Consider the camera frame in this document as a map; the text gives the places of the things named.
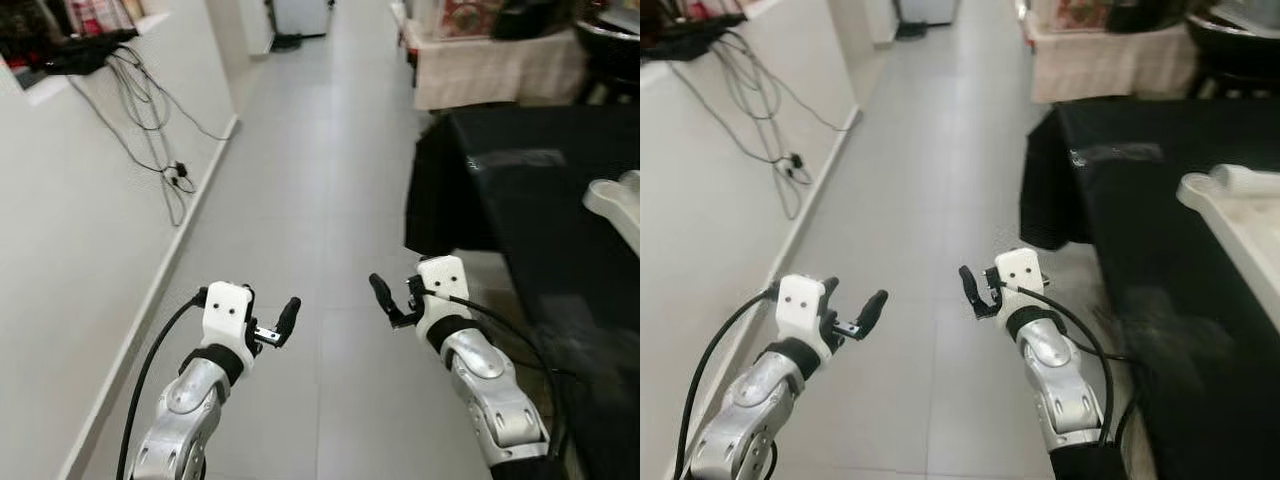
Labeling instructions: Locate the thin black wall cable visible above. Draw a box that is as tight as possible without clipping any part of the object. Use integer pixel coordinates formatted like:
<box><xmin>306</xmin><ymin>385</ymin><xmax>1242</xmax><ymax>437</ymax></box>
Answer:
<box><xmin>735</xmin><ymin>30</ymin><xmax>861</xmax><ymax>133</ymax></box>
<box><xmin>120</xmin><ymin>45</ymin><xmax>239</xmax><ymax>143</ymax></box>

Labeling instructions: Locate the large black wok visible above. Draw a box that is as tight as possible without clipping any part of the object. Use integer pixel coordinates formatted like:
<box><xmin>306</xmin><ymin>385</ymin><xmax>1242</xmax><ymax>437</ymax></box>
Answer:
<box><xmin>575</xmin><ymin>12</ymin><xmax>641</xmax><ymax>69</ymax></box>
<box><xmin>1185</xmin><ymin>8</ymin><xmax>1280</xmax><ymax>81</ymax></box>

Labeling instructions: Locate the pink cloth covered table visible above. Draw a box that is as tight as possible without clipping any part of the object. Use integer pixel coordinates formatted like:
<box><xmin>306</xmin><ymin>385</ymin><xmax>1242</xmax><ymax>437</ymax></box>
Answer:
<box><xmin>400</xmin><ymin>15</ymin><xmax>591</xmax><ymax>111</ymax></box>
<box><xmin>1025</xmin><ymin>10</ymin><xmax>1201</xmax><ymax>104</ymax></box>

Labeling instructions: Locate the black cable with power adapter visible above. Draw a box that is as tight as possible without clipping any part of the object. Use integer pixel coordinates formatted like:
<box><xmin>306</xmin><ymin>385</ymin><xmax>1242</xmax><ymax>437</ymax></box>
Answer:
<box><xmin>65</xmin><ymin>60</ymin><xmax>196</xmax><ymax>229</ymax></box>
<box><xmin>690</xmin><ymin>35</ymin><xmax>813</xmax><ymax>221</ymax></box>

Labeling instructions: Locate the white plastic table top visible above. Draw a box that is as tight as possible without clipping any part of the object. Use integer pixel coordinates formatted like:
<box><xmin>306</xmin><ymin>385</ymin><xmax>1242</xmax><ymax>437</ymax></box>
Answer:
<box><xmin>583</xmin><ymin>170</ymin><xmax>641</xmax><ymax>256</ymax></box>
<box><xmin>1177</xmin><ymin>163</ymin><xmax>1280</xmax><ymax>336</ymax></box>

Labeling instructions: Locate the glossy black device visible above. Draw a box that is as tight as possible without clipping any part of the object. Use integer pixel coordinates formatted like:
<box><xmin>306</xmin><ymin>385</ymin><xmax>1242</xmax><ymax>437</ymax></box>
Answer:
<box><xmin>0</xmin><ymin>20</ymin><xmax>56</xmax><ymax>73</ymax></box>

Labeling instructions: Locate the red printed box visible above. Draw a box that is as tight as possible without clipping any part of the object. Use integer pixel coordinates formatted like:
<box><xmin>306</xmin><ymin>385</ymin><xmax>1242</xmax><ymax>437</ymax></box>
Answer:
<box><xmin>435</xmin><ymin>0</ymin><xmax>498</xmax><ymax>41</ymax></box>
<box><xmin>1050</xmin><ymin>0</ymin><xmax>1111</xmax><ymax>31</ymax></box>

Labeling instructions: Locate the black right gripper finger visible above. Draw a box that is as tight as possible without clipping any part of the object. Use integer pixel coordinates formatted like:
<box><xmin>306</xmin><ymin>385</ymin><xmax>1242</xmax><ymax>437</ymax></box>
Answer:
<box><xmin>958</xmin><ymin>265</ymin><xmax>986</xmax><ymax>321</ymax></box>
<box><xmin>368</xmin><ymin>273</ymin><xmax>399</xmax><ymax>329</ymax></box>

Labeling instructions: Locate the black router with antennas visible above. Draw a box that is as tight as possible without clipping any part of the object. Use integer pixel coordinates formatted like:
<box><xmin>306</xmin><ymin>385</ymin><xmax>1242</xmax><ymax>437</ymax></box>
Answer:
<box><xmin>645</xmin><ymin>12</ymin><xmax>749</xmax><ymax>63</ymax></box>
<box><xmin>40</xmin><ymin>30</ymin><xmax>141</xmax><ymax>79</ymax></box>

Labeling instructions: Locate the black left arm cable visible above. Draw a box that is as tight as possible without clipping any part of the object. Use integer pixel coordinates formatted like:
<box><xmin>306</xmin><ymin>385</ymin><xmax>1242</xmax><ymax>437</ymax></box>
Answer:
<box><xmin>675</xmin><ymin>285</ymin><xmax>781</xmax><ymax>480</ymax></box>
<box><xmin>115</xmin><ymin>288</ymin><xmax>209</xmax><ymax>480</ymax></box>

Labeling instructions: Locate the clear plastic storage box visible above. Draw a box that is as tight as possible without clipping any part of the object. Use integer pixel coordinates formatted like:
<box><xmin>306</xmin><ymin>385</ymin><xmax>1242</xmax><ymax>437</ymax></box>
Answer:
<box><xmin>600</xmin><ymin>5</ymin><xmax>641</xmax><ymax>36</ymax></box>
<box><xmin>1210</xmin><ymin>0</ymin><xmax>1280</xmax><ymax>31</ymax></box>

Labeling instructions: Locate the white fridge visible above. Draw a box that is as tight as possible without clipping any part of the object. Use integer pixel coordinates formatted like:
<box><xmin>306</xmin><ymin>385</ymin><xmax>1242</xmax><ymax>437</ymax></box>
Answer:
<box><xmin>270</xmin><ymin>0</ymin><xmax>336</xmax><ymax>39</ymax></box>
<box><xmin>895</xmin><ymin>0</ymin><xmax>961</xmax><ymax>26</ymax></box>

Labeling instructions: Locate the black bag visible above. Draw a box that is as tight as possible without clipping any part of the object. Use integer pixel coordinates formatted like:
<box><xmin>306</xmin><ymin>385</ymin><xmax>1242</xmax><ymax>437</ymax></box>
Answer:
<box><xmin>492</xmin><ymin>0</ymin><xmax>579</xmax><ymax>41</ymax></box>
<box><xmin>1105</xmin><ymin>0</ymin><xmax>1196</xmax><ymax>33</ymax></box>

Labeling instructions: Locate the black tablecloth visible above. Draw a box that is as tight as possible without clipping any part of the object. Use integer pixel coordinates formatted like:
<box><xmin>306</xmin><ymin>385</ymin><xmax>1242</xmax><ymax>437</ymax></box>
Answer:
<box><xmin>1020</xmin><ymin>95</ymin><xmax>1280</xmax><ymax>480</ymax></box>
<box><xmin>405</xmin><ymin>103</ymin><xmax>641</xmax><ymax>480</ymax></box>

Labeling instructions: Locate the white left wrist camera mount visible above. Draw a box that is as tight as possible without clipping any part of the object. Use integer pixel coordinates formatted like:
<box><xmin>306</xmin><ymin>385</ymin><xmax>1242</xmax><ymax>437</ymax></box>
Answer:
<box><xmin>775</xmin><ymin>274</ymin><xmax>831</xmax><ymax>359</ymax></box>
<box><xmin>200</xmin><ymin>283</ymin><xmax>257</xmax><ymax>376</ymax></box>

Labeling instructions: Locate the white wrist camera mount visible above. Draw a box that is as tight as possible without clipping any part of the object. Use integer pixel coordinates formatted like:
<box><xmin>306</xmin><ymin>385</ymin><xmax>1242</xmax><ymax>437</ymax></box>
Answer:
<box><xmin>200</xmin><ymin>283</ymin><xmax>257</xmax><ymax>376</ymax></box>
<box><xmin>993</xmin><ymin>248</ymin><xmax>1049</xmax><ymax>339</ymax></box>
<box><xmin>775</xmin><ymin>274</ymin><xmax>831</xmax><ymax>359</ymax></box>
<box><xmin>415</xmin><ymin>255</ymin><xmax>472</xmax><ymax>351</ymax></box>

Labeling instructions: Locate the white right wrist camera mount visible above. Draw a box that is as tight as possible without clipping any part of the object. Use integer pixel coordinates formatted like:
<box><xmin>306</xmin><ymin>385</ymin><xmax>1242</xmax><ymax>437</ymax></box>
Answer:
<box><xmin>415</xmin><ymin>255</ymin><xmax>472</xmax><ymax>351</ymax></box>
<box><xmin>993</xmin><ymin>248</ymin><xmax>1049</xmax><ymax>339</ymax></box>

